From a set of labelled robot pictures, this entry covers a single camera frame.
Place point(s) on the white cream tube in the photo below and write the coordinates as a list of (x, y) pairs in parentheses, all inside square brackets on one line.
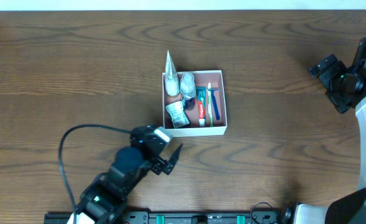
[(172, 84)]

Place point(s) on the Colgate toothpaste tube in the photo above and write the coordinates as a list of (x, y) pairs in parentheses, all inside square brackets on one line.
[(201, 93)]

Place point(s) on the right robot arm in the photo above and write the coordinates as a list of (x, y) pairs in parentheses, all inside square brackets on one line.
[(351, 208)]

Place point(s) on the blue disposable razor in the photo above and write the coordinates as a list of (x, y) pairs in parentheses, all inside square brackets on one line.
[(214, 102)]

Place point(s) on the clear bottle blue liquid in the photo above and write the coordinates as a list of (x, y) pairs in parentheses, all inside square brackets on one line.
[(188, 91)]

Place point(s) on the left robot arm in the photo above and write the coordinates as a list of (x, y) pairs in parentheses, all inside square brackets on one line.
[(105, 199)]

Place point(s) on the white box pink interior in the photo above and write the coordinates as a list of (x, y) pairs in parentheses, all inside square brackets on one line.
[(201, 78)]

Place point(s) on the green white toothbrush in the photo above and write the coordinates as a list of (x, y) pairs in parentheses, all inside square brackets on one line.
[(210, 113)]

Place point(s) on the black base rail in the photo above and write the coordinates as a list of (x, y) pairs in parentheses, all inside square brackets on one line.
[(201, 217)]

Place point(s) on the green white sachet packet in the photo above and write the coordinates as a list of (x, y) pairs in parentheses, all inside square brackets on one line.
[(177, 115)]

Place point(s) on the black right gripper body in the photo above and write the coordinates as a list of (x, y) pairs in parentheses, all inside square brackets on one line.
[(326, 72)]

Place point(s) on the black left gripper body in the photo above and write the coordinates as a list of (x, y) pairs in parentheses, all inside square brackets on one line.
[(161, 162)]

